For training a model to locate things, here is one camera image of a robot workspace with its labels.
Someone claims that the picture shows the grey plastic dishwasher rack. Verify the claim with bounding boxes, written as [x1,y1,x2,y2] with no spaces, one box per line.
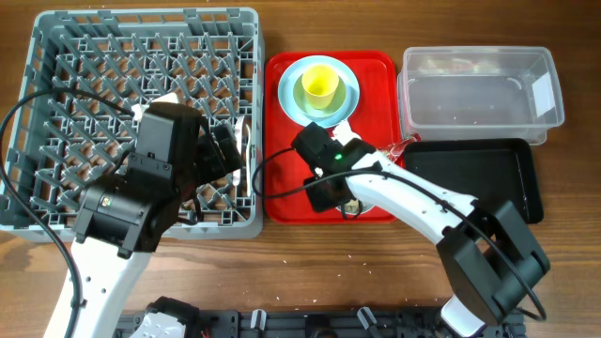
[1,8,265,242]

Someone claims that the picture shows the red plastic serving tray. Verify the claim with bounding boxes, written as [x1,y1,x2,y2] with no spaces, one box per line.
[262,51,401,225]

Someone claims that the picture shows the black waste tray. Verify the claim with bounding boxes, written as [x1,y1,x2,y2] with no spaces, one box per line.
[403,138,544,223]

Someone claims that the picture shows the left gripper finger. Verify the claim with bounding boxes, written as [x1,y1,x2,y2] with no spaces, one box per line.
[213,124,242,172]
[195,135,229,184]

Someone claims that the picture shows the light green small bowl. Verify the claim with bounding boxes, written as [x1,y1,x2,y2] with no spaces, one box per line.
[293,77,347,120]

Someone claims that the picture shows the white napkin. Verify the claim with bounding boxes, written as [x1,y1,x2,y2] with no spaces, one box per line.
[332,120,362,146]

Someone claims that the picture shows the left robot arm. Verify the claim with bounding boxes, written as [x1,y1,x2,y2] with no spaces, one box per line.
[44,102,241,337]

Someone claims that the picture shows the light blue plate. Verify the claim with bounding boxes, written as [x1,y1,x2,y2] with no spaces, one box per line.
[278,55,360,128]

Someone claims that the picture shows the yellow plastic cup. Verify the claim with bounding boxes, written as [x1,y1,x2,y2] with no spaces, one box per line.
[301,64,340,109]

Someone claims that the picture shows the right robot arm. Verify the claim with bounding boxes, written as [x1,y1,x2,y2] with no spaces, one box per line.
[291,123,550,337]

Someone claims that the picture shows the white plastic spoon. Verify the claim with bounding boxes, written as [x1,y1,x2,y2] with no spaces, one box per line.
[243,123,252,197]

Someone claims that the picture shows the clear plastic waste bin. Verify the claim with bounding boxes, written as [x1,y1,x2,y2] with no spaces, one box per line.
[397,46,565,146]

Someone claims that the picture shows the red snack wrapper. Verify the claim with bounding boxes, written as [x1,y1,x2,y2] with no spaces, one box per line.
[378,134,421,168]

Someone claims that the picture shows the light blue bowl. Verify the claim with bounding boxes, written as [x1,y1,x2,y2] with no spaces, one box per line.
[337,199,374,216]

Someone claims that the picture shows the white plastic fork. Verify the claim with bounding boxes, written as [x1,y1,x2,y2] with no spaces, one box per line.
[232,115,244,186]

